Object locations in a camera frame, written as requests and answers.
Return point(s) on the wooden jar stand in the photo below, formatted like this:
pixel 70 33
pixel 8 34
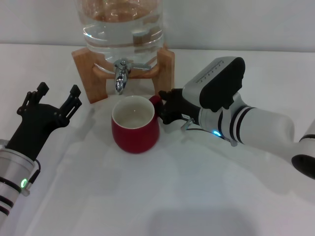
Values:
pixel 85 73

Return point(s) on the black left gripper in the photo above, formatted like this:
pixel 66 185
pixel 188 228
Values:
pixel 34 130

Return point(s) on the chrome faucet tap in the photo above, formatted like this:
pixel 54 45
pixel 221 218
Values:
pixel 120 79

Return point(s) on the silver black wrist camera box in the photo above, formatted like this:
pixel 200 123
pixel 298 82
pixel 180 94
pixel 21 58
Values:
pixel 216 83

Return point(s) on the clear glass water jar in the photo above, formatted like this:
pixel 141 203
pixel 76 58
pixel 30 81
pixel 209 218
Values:
pixel 118 37

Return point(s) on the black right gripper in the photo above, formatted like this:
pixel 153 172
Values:
pixel 179 107

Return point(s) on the red ceramic cup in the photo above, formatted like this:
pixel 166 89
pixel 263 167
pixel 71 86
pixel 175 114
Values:
pixel 134 137

